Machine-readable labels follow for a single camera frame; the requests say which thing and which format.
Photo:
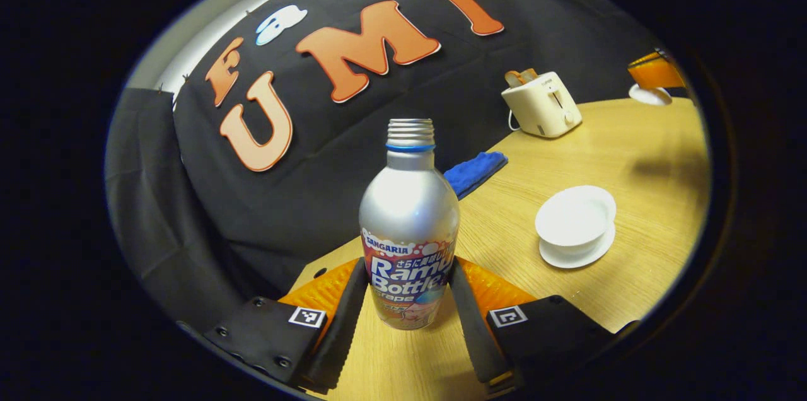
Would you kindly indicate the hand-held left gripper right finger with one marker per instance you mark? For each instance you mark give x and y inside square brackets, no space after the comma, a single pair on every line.
[471,331]

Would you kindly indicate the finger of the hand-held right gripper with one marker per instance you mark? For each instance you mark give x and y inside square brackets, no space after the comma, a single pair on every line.
[656,73]

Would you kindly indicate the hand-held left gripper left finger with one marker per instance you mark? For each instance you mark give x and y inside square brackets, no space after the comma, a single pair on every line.
[343,331]

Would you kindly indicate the silver water bottle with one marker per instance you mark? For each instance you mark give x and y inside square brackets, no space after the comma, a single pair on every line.
[408,212]

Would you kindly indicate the white teacup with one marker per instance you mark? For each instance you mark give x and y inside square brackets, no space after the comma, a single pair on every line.
[574,218]

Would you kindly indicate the white toaster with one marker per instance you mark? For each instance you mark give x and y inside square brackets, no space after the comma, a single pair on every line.
[542,104]

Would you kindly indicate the white saucer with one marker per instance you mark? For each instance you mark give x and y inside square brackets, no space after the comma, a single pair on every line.
[577,256]

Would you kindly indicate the toast slice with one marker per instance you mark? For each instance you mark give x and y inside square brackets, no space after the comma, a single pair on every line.
[520,77]

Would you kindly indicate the black backdrop cloth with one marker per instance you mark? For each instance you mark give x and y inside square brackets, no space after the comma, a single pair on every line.
[265,212]

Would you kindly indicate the blue towel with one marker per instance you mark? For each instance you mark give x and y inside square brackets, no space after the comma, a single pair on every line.
[473,171]

